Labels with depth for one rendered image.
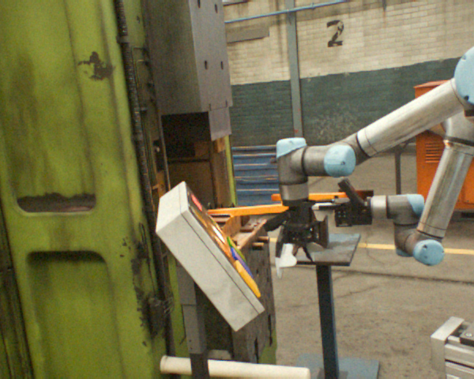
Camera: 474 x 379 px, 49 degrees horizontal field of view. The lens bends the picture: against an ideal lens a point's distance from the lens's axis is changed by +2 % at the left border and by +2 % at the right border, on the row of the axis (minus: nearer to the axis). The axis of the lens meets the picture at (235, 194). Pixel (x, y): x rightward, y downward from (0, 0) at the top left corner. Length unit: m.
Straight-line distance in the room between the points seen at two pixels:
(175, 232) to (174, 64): 0.71
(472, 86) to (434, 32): 8.13
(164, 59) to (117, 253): 0.60
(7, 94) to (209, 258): 0.87
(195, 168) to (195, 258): 1.04
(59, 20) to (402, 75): 8.04
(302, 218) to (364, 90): 8.15
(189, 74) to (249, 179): 4.15
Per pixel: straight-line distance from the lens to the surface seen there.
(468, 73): 1.08
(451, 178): 1.56
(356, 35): 9.45
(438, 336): 1.43
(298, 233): 1.31
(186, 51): 1.61
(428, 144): 5.16
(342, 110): 9.53
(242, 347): 1.81
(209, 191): 2.07
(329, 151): 1.23
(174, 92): 1.62
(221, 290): 1.09
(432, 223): 1.57
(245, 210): 1.77
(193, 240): 1.05
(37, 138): 1.65
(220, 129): 1.73
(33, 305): 1.76
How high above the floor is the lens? 1.43
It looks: 12 degrees down
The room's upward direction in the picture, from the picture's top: 6 degrees counter-clockwise
